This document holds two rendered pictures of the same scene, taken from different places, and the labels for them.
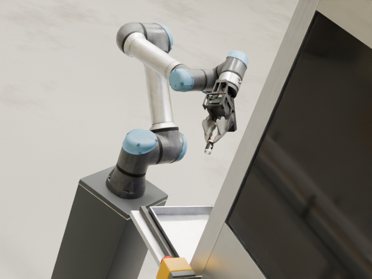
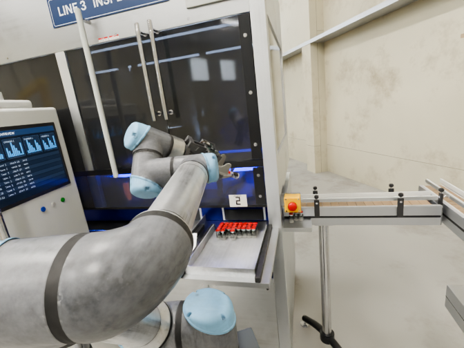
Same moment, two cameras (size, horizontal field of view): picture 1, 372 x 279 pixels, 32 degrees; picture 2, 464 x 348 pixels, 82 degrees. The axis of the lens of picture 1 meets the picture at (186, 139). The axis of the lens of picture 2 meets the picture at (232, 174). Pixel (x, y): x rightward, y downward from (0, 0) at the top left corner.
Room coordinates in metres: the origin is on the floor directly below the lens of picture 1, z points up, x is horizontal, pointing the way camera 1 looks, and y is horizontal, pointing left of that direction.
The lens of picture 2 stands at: (2.34, 0.63, 1.46)
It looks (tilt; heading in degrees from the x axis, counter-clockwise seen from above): 14 degrees down; 231
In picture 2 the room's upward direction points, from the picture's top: 7 degrees counter-clockwise
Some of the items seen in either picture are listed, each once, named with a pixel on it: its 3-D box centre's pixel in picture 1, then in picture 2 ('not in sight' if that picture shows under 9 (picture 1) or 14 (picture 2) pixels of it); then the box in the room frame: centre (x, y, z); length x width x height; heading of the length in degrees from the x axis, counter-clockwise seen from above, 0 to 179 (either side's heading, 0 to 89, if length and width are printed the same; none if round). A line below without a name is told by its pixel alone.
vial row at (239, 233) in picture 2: not in sight; (236, 232); (1.66, -0.23, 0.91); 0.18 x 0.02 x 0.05; 125
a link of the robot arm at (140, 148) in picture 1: (138, 150); (208, 323); (2.08, 0.15, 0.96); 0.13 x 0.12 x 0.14; 137
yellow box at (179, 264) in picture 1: (175, 275); (292, 202); (1.42, -0.10, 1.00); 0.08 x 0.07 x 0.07; 35
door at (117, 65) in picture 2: not in sight; (120, 108); (1.88, -0.73, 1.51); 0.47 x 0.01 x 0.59; 125
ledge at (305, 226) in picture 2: not in sight; (297, 223); (1.38, -0.11, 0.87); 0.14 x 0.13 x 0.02; 35
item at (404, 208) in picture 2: not in sight; (354, 204); (1.14, 0.05, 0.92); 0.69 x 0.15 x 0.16; 125
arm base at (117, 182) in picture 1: (128, 176); not in sight; (2.08, 0.15, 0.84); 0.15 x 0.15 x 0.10
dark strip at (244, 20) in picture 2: not in sight; (253, 117); (1.52, -0.20, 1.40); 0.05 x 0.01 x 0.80; 125
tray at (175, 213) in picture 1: (202, 242); (230, 246); (1.75, -0.17, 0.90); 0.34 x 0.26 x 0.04; 35
